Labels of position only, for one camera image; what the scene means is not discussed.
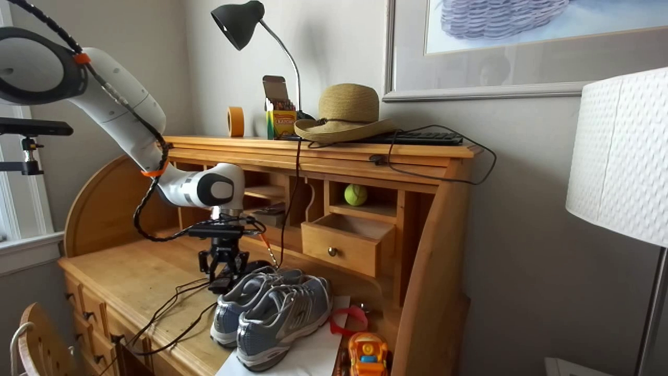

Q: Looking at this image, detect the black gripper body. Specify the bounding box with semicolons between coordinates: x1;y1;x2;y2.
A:
205;235;244;268

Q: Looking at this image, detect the small wooden drawer, open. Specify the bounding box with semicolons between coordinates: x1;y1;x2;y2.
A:
298;210;400;279

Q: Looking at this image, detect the black computer mouse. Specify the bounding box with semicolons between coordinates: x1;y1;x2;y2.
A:
238;259;275;277

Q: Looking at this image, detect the orange pen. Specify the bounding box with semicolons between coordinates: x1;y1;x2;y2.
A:
256;230;275;265

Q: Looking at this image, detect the grey blue sneaker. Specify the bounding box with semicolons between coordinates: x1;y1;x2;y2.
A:
208;265;308;350
234;273;334;373

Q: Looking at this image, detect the wooden roll-top desk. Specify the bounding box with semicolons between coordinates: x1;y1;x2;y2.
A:
58;134;479;376

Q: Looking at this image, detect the dark paperback book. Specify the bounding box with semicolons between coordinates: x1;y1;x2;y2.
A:
249;205;288;228

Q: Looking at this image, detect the orange tape roll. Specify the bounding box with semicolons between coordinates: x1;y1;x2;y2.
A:
225;104;246;139

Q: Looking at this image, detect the green tennis ball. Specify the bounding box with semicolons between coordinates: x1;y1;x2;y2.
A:
343;184;369;209

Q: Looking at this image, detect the green yellow cardboard box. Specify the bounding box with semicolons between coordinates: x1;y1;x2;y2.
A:
260;72;301;139

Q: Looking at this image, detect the orange toy truck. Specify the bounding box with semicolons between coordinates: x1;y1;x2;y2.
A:
344;330;391;376

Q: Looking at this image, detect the straw sun hat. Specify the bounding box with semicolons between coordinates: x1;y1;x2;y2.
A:
292;82;397;146

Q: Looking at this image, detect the white plastic hanger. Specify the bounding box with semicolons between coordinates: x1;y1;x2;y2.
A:
8;320;37;376

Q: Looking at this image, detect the black flat keyboard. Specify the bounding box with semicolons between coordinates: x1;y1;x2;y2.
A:
374;130;466;148

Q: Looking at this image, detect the black desk lamp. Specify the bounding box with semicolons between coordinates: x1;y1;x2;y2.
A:
208;0;319;123

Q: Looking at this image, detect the framed blue picture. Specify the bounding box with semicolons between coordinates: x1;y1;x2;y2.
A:
382;0;668;104

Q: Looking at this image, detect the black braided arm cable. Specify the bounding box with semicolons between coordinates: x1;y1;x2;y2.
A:
7;0;215;245

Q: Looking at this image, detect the red plastic ring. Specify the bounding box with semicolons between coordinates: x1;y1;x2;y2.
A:
327;303;372;340

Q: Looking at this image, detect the black keyboard cable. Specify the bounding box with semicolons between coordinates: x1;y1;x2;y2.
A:
368;123;499;188

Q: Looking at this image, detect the black stereo camera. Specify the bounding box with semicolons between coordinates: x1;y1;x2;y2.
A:
0;114;76;178

